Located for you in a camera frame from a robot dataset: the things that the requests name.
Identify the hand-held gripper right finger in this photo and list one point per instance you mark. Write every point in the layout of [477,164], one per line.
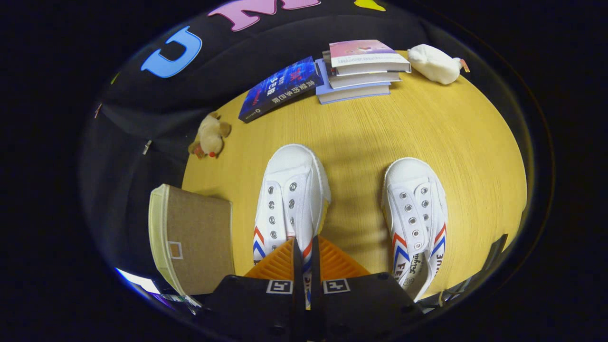
[316,285]

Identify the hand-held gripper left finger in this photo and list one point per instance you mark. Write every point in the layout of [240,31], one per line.
[298,285]

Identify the white canvas shoe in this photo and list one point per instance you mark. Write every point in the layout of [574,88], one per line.
[292,180]
[413,190]

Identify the brown fabric storage box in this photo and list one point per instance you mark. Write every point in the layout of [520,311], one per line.
[199,237]

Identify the brown plush toy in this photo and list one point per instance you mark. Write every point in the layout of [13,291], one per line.
[210,135]

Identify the light blue cover book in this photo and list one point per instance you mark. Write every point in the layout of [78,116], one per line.
[354,92]

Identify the dark blue book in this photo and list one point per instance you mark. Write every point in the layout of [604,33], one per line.
[280,88]

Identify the white plush toy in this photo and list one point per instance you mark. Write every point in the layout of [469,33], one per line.
[432,64]

